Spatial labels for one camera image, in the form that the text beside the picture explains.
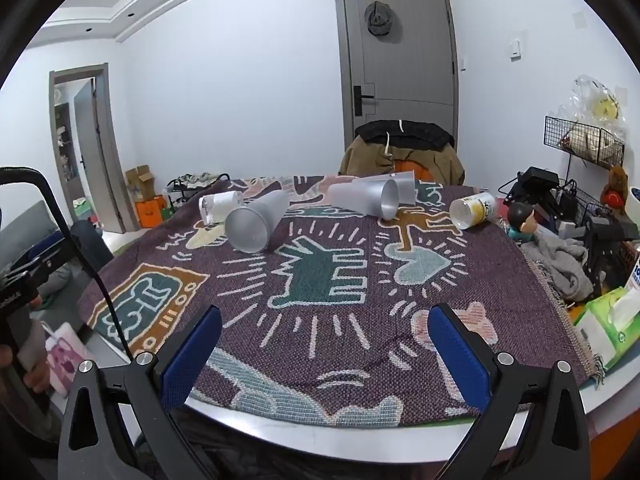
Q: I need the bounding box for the black haired doll figure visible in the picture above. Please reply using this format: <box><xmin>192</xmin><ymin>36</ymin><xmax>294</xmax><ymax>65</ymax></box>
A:
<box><xmin>506</xmin><ymin>202</ymin><xmax>538</xmax><ymax>242</ymax></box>

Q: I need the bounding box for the pink patterned bag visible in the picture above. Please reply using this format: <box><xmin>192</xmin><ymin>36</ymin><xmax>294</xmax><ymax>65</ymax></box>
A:
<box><xmin>42</xmin><ymin>322</ymin><xmax>94</xmax><ymax>398</ymax></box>

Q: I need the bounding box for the purple patterned woven blanket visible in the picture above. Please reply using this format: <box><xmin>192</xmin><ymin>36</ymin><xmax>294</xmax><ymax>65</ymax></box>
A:
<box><xmin>78</xmin><ymin>177</ymin><xmax>597</xmax><ymax>428</ymax></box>

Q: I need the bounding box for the white cup with yellow print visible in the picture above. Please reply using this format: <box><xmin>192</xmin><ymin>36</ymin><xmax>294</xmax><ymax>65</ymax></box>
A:
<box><xmin>449</xmin><ymin>192</ymin><xmax>498</xmax><ymax>231</ymax></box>

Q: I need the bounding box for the black shoe rack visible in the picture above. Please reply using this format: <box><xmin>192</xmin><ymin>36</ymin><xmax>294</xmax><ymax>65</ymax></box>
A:
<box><xmin>165</xmin><ymin>172</ymin><xmax>230</xmax><ymax>210</ymax></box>

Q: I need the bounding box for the grey entrance door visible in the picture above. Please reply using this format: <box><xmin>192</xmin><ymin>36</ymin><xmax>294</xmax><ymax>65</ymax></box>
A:
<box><xmin>335</xmin><ymin>0</ymin><xmax>459</xmax><ymax>145</ymax></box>

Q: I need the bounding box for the person's left hand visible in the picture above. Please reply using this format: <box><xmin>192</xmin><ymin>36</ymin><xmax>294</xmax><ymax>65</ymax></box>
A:
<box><xmin>8</xmin><ymin>307</ymin><xmax>50</xmax><ymax>393</ymax></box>

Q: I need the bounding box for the black wire basket shelf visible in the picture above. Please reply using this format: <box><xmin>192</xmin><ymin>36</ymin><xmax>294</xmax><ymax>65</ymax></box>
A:
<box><xmin>544</xmin><ymin>116</ymin><xmax>625</xmax><ymax>169</ymax></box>

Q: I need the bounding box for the clear plastic bag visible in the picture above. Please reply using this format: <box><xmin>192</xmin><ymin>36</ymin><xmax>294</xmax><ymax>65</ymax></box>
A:
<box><xmin>559</xmin><ymin>75</ymin><xmax>627</xmax><ymax>140</ymax></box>

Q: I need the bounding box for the brown plush toy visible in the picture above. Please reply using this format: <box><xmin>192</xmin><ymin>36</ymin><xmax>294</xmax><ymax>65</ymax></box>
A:
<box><xmin>600</xmin><ymin>166</ymin><xmax>628</xmax><ymax>211</ymax></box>

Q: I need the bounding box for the grey interior door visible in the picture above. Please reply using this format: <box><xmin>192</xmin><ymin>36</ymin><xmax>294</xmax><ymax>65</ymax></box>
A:
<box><xmin>73</xmin><ymin>78</ymin><xmax>125</xmax><ymax>233</ymax></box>

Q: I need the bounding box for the grey cloth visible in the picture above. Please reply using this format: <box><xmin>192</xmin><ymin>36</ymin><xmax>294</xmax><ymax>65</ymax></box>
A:
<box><xmin>521</xmin><ymin>231</ymin><xmax>593</xmax><ymax>302</ymax></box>

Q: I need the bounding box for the brown jacket with black collar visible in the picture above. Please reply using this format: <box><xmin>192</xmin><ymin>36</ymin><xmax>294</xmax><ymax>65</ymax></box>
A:
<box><xmin>338</xmin><ymin>119</ymin><xmax>465</xmax><ymax>185</ymax></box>

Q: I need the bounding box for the cardboard box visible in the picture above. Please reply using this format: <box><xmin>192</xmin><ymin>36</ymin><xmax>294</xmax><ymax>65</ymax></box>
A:
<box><xmin>125</xmin><ymin>165</ymin><xmax>155</xmax><ymax>203</ymax></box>

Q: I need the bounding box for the frosted plastic cup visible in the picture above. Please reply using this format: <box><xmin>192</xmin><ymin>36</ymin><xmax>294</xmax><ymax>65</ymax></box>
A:
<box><xmin>328</xmin><ymin>179</ymin><xmax>399</xmax><ymax>220</ymax></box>
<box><xmin>390</xmin><ymin>171</ymin><xmax>416</xmax><ymax>206</ymax></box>
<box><xmin>224</xmin><ymin>190</ymin><xmax>290</xmax><ymax>254</ymax></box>

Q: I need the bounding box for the black cable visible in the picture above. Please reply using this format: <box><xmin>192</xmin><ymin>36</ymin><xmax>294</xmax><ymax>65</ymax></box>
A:
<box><xmin>0</xmin><ymin>166</ymin><xmax>136</xmax><ymax>361</ymax></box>

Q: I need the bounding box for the clear cup with white label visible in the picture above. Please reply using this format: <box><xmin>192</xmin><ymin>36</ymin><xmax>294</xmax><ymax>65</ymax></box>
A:
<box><xmin>198</xmin><ymin>191</ymin><xmax>244</xmax><ymax>226</ymax></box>

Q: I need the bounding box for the orange chair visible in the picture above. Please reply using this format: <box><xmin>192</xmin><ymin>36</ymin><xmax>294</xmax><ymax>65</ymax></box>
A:
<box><xmin>395</xmin><ymin>160</ymin><xmax>435</xmax><ymax>182</ymax></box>

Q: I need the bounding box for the grey cap on door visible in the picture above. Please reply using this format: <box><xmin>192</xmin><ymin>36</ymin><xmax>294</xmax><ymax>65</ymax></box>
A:
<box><xmin>364</xmin><ymin>0</ymin><xmax>394</xmax><ymax>37</ymax></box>

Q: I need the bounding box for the orange paper bag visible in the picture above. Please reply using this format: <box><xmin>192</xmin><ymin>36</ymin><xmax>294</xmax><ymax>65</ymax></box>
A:
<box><xmin>134</xmin><ymin>195</ymin><xmax>167</xmax><ymax>229</ymax></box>

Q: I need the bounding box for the green tissue pack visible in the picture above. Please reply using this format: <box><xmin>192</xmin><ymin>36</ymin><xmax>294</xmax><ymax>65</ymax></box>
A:
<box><xmin>574</xmin><ymin>287</ymin><xmax>640</xmax><ymax>370</ymax></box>

